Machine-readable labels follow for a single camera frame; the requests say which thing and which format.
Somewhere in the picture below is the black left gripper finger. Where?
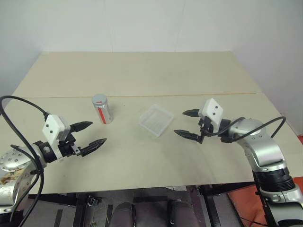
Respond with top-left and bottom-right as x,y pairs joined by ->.
71,121 -> 94,133
80,138 -> 108,157

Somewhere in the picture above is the clear bottle with red label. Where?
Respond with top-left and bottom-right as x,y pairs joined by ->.
93,100 -> 114,125

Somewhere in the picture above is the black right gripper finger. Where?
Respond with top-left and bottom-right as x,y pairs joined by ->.
182,108 -> 201,118
173,129 -> 202,143

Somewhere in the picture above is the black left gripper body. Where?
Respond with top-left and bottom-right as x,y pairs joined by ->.
57,132 -> 84,158

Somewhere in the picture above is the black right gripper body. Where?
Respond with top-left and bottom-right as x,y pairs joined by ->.
198,116 -> 214,144

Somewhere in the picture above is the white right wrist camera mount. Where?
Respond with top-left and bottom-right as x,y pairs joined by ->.
198,98 -> 224,133

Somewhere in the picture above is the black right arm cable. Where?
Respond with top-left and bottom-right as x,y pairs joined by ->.
205,115 -> 288,144

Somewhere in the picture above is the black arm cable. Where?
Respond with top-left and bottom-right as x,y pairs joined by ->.
205,115 -> 288,144
0,95 -> 50,227

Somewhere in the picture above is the clear square plastic container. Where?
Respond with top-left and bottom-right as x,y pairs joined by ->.
139,103 -> 176,138

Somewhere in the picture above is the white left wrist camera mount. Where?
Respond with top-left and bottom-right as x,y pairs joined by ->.
42,114 -> 71,162

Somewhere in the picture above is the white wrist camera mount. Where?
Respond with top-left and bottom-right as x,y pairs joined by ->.
42,114 -> 71,162
198,98 -> 224,133

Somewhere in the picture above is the black metal table frame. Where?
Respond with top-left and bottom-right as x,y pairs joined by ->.
27,181 -> 275,227

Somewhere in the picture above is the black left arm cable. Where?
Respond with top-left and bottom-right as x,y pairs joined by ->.
0,95 -> 50,227

